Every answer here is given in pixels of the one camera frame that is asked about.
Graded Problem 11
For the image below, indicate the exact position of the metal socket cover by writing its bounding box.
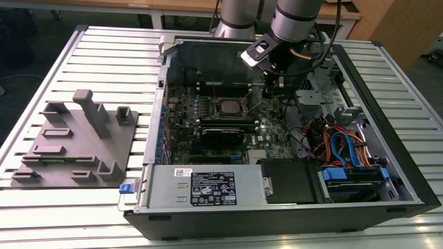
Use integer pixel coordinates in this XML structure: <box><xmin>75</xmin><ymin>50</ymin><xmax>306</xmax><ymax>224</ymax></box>
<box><xmin>242</xmin><ymin>88</ymin><xmax>270</xmax><ymax>116</ymax></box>

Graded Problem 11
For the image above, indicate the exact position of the silver CPU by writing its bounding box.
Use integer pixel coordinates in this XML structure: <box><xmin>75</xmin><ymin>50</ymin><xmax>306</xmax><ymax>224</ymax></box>
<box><xmin>219</xmin><ymin>99</ymin><xmax>244</xmax><ymax>116</ymax></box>

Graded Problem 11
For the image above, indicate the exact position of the black RAM slot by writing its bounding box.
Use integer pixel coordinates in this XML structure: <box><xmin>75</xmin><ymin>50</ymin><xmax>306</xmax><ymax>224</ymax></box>
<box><xmin>195</xmin><ymin>84</ymin><xmax>254</xmax><ymax>92</ymax></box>
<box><xmin>196</xmin><ymin>89</ymin><xmax>254</xmax><ymax>98</ymax></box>
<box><xmin>199</xmin><ymin>117</ymin><xmax>260</xmax><ymax>125</ymax></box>
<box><xmin>199</xmin><ymin>122</ymin><xmax>262</xmax><ymax>130</ymax></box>

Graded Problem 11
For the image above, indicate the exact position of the CPU socket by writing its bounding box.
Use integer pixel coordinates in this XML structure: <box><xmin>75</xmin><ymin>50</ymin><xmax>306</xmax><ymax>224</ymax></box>
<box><xmin>211</xmin><ymin>96</ymin><xmax>251</xmax><ymax>120</ymax></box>

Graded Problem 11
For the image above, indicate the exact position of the black expansion slot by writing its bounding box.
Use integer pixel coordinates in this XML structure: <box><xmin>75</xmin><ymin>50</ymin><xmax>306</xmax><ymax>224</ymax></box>
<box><xmin>190</xmin><ymin>155</ymin><xmax>246</xmax><ymax>164</ymax></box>

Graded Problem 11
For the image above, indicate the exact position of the grey metal drive cage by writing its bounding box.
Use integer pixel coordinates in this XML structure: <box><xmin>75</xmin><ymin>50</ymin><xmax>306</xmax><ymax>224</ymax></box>
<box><xmin>292</xmin><ymin>58</ymin><xmax>370</xmax><ymax>130</ymax></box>

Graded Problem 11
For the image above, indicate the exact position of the green motherboard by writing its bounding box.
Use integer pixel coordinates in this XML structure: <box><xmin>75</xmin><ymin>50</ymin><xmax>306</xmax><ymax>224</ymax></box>
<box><xmin>164</xmin><ymin>85</ymin><xmax>307</xmax><ymax>166</ymax></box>

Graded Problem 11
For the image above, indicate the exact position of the black graphics card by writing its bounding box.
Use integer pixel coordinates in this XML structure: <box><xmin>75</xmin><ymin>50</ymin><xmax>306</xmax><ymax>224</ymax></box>
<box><xmin>199</xmin><ymin>127</ymin><xmax>247</xmax><ymax>148</ymax></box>

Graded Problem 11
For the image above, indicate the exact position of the silver chipset heatsink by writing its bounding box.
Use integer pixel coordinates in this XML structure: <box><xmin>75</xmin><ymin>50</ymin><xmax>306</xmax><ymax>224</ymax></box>
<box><xmin>246</xmin><ymin>148</ymin><xmax>270</xmax><ymax>159</ymax></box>

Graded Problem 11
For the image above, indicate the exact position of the wooden cabinet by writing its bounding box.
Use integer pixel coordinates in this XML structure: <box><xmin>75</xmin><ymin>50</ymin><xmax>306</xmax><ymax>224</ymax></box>
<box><xmin>348</xmin><ymin>0</ymin><xmax>443</xmax><ymax>73</ymax></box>

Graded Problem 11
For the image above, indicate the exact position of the office chair base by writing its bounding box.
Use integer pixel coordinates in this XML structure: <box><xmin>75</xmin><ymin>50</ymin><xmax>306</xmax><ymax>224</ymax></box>
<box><xmin>421</xmin><ymin>35</ymin><xmax>443</xmax><ymax>64</ymax></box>

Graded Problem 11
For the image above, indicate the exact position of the hard disk in blue carrier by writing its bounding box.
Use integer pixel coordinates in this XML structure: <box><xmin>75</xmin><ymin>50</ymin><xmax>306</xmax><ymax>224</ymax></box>
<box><xmin>320</xmin><ymin>165</ymin><xmax>391</xmax><ymax>203</ymax></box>

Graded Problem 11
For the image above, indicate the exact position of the black plastic shroud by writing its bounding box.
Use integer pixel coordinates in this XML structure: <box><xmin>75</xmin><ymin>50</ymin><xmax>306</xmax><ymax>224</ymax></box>
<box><xmin>258</xmin><ymin>157</ymin><xmax>328</xmax><ymax>205</ymax></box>

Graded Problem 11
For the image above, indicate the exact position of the silver power supply unit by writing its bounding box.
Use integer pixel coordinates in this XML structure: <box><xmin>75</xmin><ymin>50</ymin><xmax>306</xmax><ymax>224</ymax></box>
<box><xmin>134</xmin><ymin>163</ymin><xmax>275</xmax><ymax>212</ymax></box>

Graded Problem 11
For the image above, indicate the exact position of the black PC case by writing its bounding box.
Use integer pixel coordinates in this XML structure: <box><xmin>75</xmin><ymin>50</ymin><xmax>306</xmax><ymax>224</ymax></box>
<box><xmin>123</xmin><ymin>35</ymin><xmax>443</xmax><ymax>241</ymax></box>

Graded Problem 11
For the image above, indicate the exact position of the grey parts rack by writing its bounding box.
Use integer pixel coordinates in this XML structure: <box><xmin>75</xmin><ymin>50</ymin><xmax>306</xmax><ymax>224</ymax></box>
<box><xmin>10</xmin><ymin>89</ymin><xmax>140</xmax><ymax>188</ymax></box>

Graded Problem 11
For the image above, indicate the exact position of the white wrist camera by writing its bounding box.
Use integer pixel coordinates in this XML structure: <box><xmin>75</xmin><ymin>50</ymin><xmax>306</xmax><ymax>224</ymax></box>
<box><xmin>239</xmin><ymin>38</ymin><xmax>280</xmax><ymax>72</ymax></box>

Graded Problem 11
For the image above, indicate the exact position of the wooden desk white frame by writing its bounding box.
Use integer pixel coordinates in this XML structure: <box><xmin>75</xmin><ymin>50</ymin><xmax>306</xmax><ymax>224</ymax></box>
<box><xmin>0</xmin><ymin>0</ymin><xmax>163</xmax><ymax>30</ymax></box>
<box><xmin>160</xmin><ymin>0</ymin><xmax>363</xmax><ymax>40</ymax></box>

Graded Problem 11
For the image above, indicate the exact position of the orange wire bundle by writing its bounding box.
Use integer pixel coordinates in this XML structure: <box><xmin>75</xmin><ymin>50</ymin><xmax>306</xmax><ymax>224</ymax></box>
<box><xmin>310</xmin><ymin>123</ymin><xmax>377</xmax><ymax>169</ymax></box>

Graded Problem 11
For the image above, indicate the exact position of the blue wire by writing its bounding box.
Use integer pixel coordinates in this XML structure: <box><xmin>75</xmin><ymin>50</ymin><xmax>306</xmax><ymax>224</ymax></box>
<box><xmin>330</xmin><ymin>131</ymin><xmax>361</xmax><ymax>171</ymax></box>

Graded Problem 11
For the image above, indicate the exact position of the grey case bracket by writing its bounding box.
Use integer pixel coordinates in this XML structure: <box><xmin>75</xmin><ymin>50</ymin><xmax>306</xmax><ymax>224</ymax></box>
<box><xmin>158</xmin><ymin>35</ymin><xmax>176</xmax><ymax>64</ymax></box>

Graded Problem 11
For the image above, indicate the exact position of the blue floor cable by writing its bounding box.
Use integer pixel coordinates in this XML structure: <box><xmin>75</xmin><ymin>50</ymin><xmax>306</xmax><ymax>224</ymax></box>
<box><xmin>0</xmin><ymin>73</ymin><xmax>46</xmax><ymax>81</ymax></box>

